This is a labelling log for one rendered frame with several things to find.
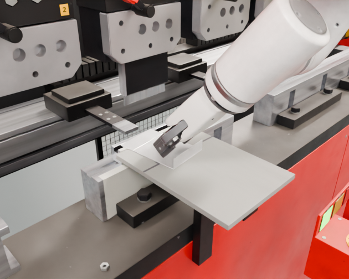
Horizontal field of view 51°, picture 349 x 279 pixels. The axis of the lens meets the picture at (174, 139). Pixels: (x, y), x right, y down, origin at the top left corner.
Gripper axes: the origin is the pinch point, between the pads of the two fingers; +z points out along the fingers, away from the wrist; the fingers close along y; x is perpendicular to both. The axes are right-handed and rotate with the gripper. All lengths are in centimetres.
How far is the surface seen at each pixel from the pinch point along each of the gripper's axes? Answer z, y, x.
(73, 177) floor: 165, -64, -36
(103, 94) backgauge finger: 17.9, -7.3, -20.4
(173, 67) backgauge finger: 17.7, -33.0, -20.1
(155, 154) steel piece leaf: 3.4, 2.8, 0.1
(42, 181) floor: 172, -49, -45
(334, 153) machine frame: 12, -62, 28
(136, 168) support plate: 3.6, 7.8, 0.3
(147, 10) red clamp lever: -16.9, 4.8, -15.6
